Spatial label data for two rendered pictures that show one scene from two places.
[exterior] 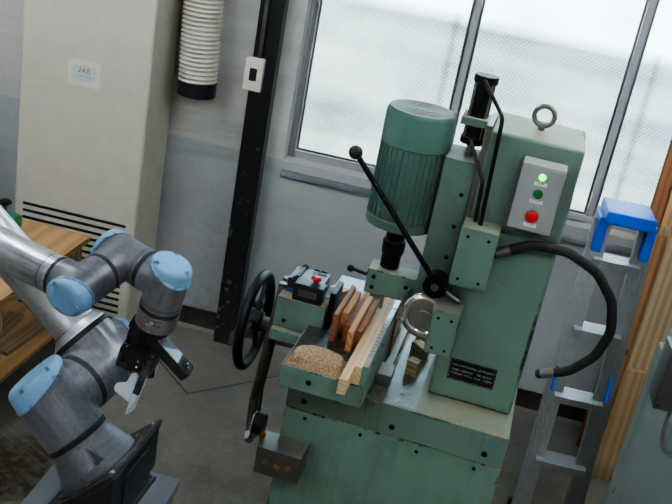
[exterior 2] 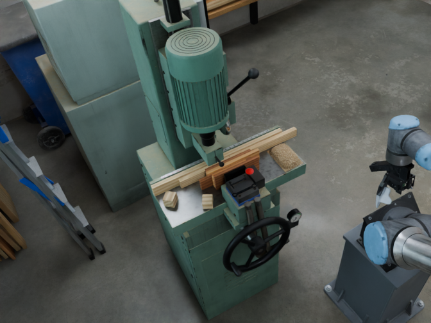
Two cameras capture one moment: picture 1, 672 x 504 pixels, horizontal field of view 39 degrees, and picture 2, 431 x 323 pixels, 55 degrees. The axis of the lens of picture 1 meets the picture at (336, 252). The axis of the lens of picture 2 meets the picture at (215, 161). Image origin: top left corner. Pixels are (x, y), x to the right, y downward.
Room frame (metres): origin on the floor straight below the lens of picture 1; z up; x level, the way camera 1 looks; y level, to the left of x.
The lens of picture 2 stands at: (2.89, 0.83, 2.16)
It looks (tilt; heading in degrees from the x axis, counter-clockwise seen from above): 47 degrees down; 238
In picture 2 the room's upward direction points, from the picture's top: 8 degrees counter-clockwise
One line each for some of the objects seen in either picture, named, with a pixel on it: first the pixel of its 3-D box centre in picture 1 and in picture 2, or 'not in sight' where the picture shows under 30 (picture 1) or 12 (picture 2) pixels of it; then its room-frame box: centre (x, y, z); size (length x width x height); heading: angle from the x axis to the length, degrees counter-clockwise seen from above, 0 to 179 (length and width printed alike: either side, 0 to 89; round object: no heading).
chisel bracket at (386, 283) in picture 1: (392, 284); (208, 147); (2.30, -0.16, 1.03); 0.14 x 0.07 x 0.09; 79
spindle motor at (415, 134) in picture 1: (410, 167); (199, 82); (2.30, -0.15, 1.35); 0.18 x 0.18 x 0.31
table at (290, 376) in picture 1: (333, 329); (235, 189); (2.28, -0.03, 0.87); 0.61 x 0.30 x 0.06; 169
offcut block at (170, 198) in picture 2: not in sight; (170, 198); (2.52, -0.13, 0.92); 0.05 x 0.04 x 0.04; 37
